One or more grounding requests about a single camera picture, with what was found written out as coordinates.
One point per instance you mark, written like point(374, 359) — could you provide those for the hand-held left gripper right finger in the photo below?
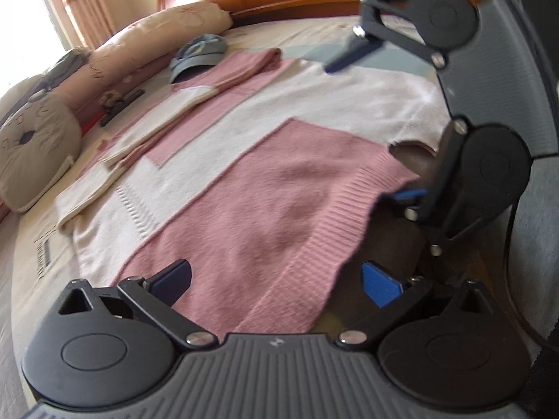
point(380, 286)

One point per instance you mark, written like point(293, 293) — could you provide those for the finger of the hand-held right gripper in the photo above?
point(353, 54)
point(410, 194)

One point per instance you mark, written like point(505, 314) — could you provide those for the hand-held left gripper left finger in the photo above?
point(172, 281)

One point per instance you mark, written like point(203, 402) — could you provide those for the pink and white sweater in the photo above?
point(270, 192)

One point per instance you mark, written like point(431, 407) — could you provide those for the person's grey trouser leg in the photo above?
point(539, 248)

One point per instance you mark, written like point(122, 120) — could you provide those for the blue cap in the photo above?
point(196, 56)

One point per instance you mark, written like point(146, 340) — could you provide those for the beige floral quilt roll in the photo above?
point(166, 26)

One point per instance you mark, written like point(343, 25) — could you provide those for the grey cat-face cushion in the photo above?
point(35, 148)

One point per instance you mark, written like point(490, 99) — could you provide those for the grey floral pillow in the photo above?
point(26, 83)

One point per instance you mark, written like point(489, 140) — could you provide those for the pink checked curtain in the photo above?
point(83, 4)

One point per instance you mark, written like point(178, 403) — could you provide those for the window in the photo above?
point(26, 17)

